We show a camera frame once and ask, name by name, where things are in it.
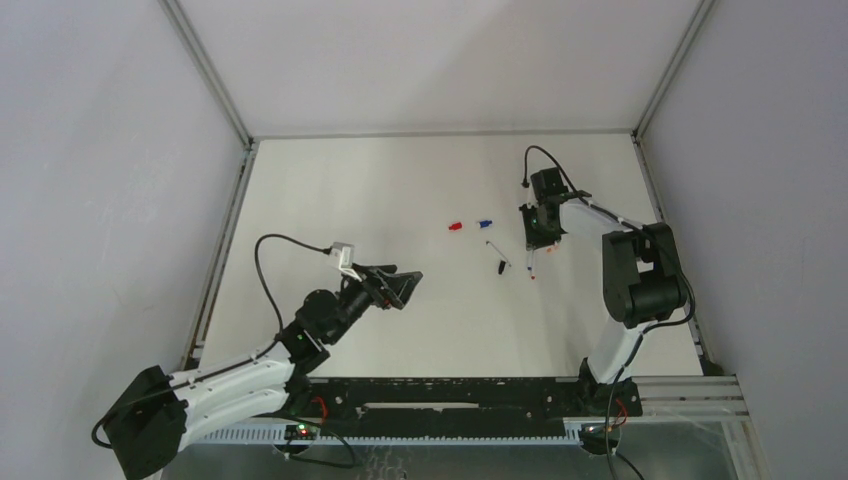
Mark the white pen black tip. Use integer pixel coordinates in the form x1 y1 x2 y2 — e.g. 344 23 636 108
485 240 511 275

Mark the controller board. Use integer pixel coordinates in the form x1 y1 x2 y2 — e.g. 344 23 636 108
284 423 321 442
578 424 622 456

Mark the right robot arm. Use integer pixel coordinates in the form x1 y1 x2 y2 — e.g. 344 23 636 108
519 168 692 391

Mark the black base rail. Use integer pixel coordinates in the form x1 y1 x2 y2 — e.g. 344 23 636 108
272 377 643 442

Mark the left controller board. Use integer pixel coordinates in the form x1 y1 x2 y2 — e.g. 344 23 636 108
284 423 321 442

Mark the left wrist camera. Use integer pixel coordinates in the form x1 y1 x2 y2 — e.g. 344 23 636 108
328 242 356 276

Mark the perforated metal strip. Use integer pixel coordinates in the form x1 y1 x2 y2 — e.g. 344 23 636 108
198 423 584 446

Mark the right controller board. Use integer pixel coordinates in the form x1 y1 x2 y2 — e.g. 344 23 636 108
578 424 622 456

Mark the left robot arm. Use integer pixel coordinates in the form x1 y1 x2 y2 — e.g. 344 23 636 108
91 265 423 479

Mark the white pen red tip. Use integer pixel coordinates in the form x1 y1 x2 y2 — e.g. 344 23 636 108
526 250 536 280

